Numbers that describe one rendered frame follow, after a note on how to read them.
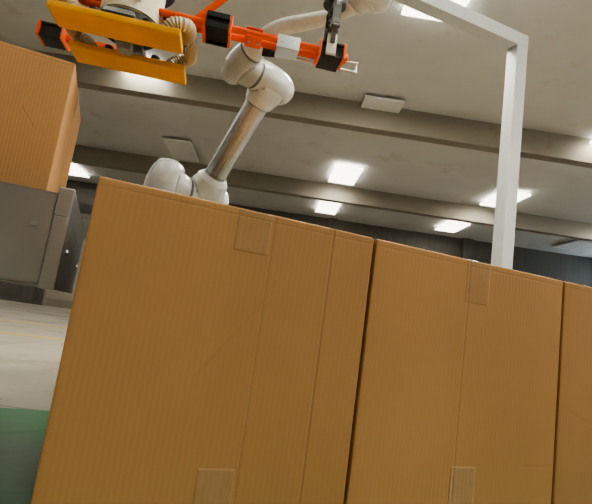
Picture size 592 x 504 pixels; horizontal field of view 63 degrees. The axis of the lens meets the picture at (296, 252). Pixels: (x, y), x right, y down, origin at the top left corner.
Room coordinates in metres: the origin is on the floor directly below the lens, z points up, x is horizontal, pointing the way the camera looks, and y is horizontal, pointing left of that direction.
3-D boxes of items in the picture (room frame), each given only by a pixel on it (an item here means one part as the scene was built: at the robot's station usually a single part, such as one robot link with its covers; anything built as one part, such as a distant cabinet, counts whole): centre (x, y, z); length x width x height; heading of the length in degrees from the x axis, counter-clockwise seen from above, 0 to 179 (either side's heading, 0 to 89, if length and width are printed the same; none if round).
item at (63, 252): (1.30, 0.61, 0.48); 0.70 x 0.03 x 0.15; 21
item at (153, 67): (1.40, 0.59, 1.14); 0.34 x 0.10 x 0.05; 99
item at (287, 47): (1.37, 0.11, 1.23); 0.07 x 0.07 x 0.04; 9
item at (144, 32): (1.21, 0.56, 1.14); 0.34 x 0.10 x 0.05; 99
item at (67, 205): (1.30, 0.61, 0.58); 0.70 x 0.03 x 0.06; 21
